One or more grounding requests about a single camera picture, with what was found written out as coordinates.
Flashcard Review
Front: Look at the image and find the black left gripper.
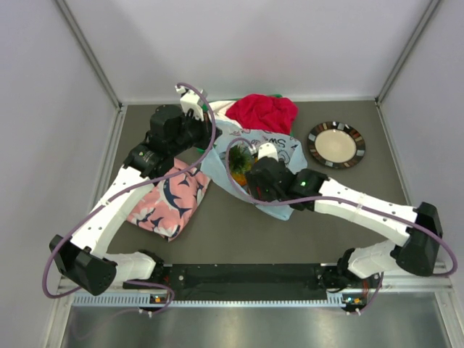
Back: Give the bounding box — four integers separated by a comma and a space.
169, 108, 222, 156

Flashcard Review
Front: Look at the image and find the plastic pineapple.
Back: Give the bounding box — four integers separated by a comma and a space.
228, 145, 254, 186

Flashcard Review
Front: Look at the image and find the light blue cartoon plastic bag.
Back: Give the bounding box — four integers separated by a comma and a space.
201, 120, 307, 201

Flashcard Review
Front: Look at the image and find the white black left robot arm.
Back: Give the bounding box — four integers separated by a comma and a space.
47, 102, 221, 296

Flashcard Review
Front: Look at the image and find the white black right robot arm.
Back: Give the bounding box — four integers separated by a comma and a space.
246, 157, 443, 287

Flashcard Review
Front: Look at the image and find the green plastic tray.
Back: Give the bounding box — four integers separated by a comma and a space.
195, 93, 295, 153

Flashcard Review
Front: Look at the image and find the white cloth in tray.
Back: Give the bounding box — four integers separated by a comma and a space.
210, 100, 241, 127

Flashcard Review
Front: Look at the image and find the red crumpled cloth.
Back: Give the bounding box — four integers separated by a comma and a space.
225, 94, 298, 135

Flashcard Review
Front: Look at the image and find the black patterned plate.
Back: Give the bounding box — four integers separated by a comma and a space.
307, 121, 366, 170

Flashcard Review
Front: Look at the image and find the pink patterned cloth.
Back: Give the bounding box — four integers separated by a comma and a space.
127, 159, 210, 241

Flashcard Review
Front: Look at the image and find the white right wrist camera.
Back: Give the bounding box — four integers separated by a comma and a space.
255, 142, 279, 161

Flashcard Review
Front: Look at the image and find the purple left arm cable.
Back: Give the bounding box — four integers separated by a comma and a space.
40, 81, 215, 313

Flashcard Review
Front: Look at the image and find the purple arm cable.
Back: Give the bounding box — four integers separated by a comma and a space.
225, 136, 458, 315
40, 81, 215, 313

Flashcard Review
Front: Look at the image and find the slotted cable duct rail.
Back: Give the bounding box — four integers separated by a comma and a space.
72, 293, 352, 308

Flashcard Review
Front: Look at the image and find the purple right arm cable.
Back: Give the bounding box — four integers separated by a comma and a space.
225, 136, 458, 315

